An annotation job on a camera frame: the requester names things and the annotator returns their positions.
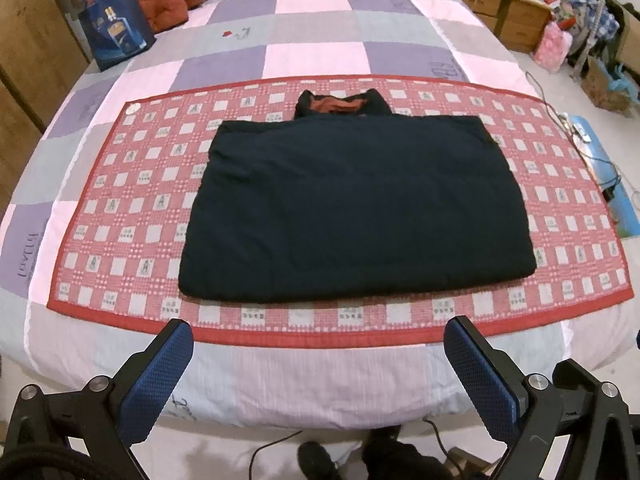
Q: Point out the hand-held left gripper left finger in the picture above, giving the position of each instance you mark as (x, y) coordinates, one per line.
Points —
(155, 385)

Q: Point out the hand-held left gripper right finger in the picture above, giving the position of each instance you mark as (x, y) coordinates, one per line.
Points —
(480, 385)

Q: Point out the dark navy padded jacket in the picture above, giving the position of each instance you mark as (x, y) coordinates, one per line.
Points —
(350, 210)

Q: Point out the wooden stool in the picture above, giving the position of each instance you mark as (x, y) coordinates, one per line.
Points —
(465, 465)

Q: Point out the person's black trouser legs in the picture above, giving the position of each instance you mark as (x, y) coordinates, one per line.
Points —
(400, 460)

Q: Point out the red checkered mat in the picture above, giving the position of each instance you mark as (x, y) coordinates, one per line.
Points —
(125, 240)

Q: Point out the person's black shoe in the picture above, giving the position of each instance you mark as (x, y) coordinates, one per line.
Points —
(315, 462)

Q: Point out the blue floor mat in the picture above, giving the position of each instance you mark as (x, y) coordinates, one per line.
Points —
(627, 210)

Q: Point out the small cardboard box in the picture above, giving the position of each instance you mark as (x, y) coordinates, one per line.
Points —
(600, 87)

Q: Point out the pink plastic bag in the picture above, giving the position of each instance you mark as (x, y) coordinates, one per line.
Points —
(552, 47)

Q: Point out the wooden wardrobe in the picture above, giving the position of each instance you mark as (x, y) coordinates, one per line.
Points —
(27, 60)

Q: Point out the blue tote bag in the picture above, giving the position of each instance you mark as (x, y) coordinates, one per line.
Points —
(117, 30)

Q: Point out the wooden nightstand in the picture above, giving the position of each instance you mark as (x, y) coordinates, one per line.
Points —
(520, 22)

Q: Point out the large cardboard box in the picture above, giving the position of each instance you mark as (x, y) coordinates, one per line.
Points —
(630, 35)

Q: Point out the blue plaid clothing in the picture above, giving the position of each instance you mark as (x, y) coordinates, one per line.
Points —
(590, 20)

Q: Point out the bed with checkered sheet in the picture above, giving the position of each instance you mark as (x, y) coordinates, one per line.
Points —
(310, 25)

